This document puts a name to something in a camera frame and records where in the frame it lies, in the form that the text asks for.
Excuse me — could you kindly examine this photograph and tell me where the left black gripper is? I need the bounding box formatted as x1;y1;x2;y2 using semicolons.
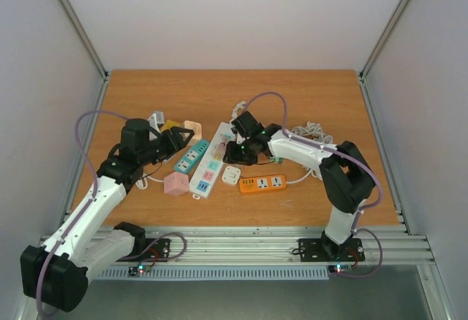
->
140;126;195;166

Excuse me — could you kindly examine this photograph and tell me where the peach cube adapter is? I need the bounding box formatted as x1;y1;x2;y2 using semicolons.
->
181;120;202;145

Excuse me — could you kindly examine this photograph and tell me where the pink cube socket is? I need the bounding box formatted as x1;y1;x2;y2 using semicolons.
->
163;172;189;196

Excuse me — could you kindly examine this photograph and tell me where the long white power strip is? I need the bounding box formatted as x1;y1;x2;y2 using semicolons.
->
189;122;235;199

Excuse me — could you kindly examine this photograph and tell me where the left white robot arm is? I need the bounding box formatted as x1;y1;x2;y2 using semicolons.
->
20;118;194;317

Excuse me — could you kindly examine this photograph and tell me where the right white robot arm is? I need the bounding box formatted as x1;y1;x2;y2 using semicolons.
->
223;111;382;260

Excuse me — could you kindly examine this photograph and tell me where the teal power strip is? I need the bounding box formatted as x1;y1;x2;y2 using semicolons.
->
173;139;210;175

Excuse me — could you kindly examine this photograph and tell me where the yellow cube adapter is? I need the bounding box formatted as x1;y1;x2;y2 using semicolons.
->
159;120;181;132

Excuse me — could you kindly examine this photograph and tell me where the orange power strip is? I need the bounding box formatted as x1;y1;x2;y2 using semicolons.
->
239;175;287;194

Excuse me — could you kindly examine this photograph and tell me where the white earphone cable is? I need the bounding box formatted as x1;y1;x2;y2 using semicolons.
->
211;133;235;159

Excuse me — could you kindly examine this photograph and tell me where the white round switch socket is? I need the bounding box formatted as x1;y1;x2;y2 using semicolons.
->
222;166;241;186

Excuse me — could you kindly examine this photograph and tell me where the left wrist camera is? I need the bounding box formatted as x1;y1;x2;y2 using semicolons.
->
148;111;165;132

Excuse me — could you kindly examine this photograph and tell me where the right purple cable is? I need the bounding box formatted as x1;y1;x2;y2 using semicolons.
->
241;91;384;281

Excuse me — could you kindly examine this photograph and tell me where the purple cable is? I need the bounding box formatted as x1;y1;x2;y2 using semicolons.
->
241;91;384;281
35;110;131;316

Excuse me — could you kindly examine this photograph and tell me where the white coiled power cord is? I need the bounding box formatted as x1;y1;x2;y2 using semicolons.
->
284;121;334;186

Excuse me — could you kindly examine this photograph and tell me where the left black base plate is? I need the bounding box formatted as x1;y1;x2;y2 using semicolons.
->
119;238;170;262

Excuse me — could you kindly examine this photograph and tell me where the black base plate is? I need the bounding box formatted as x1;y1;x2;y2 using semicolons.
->
119;238;170;262
291;238;366;262

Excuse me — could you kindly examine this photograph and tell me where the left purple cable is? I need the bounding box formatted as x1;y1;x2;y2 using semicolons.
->
35;110;131;316

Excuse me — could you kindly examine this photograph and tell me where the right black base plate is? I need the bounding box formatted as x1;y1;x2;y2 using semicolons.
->
291;238;366;262

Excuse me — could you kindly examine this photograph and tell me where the aluminium rail frame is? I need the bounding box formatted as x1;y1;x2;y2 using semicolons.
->
85;69;450;319

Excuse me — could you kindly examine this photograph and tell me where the grey slotted cable duct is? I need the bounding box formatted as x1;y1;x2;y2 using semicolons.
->
97;265;329;281

